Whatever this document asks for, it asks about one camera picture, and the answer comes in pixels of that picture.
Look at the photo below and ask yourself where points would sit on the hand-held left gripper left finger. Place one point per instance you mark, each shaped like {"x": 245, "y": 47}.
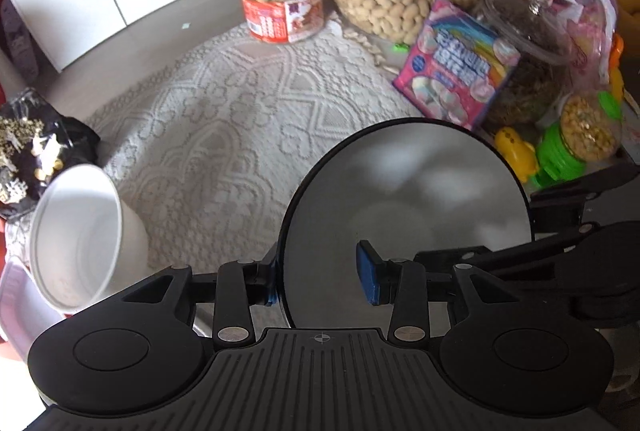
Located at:
{"x": 260, "y": 283}

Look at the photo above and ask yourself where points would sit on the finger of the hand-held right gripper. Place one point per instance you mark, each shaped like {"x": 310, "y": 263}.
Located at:
{"x": 600, "y": 188}
{"x": 575, "y": 261}

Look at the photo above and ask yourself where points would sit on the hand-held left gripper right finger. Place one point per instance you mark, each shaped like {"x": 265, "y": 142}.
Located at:
{"x": 367, "y": 272}

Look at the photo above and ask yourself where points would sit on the red rectangular container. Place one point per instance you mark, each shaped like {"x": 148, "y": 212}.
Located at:
{"x": 20, "y": 306}

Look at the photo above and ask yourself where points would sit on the green-lidded jar of yellow beans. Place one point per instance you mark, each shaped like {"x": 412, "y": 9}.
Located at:
{"x": 587, "y": 131}

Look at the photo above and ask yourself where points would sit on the yellow duck toy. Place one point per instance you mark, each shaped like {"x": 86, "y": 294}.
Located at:
{"x": 517, "y": 151}

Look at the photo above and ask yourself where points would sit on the lidded glass jar dark contents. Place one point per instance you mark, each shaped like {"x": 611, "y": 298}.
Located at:
{"x": 540, "y": 61}

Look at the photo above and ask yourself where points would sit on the white lace tablecloth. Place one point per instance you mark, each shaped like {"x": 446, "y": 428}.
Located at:
{"x": 225, "y": 126}

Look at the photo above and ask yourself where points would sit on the pink plastic toy bag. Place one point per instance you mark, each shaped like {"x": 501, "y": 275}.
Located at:
{"x": 590, "y": 26}

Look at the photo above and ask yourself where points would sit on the pink marshmallow bag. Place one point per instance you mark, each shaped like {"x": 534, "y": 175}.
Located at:
{"x": 455, "y": 66}

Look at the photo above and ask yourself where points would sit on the black snack bag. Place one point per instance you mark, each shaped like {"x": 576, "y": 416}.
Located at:
{"x": 55, "y": 141}

